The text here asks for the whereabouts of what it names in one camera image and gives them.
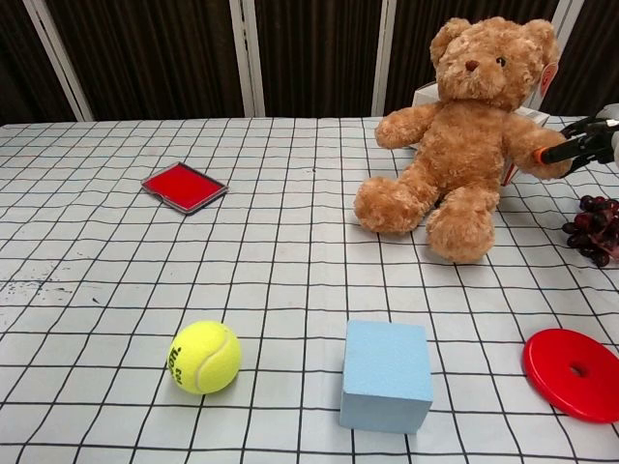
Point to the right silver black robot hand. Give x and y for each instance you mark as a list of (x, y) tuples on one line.
[(590, 142)]

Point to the brown plush teddy bear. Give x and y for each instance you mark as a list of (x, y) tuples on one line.
[(459, 145)]

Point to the white barcode paper tag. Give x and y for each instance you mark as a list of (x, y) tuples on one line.
[(532, 117)]

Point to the round orange hang tag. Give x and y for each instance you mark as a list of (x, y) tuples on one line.
[(549, 79)]

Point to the dark purple grape bunch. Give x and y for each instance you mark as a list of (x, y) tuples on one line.
[(595, 227)]

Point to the red plastic disc with hole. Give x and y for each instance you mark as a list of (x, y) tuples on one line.
[(561, 372)]

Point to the light blue foam cube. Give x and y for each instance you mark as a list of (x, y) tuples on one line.
[(387, 377)]

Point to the checked white tablecloth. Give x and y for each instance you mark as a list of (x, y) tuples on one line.
[(271, 270)]

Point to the red ink pad tray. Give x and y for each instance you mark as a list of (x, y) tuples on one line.
[(184, 186)]

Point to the yellow tennis ball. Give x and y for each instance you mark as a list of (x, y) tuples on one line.
[(205, 357)]

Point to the white screen frame post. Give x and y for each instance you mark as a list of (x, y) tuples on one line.
[(385, 58), (60, 63), (249, 58), (563, 24)]

